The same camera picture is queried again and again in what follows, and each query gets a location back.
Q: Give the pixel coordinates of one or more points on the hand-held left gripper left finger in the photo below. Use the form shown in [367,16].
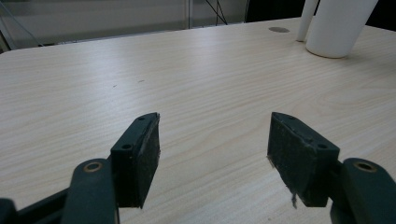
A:
[137,161]

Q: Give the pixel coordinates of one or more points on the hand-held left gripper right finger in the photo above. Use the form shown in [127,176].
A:
[302,161]

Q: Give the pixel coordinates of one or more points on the black curtain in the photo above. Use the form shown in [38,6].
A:
[274,9]

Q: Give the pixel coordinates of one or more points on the white cup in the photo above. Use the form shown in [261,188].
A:
[336,28]

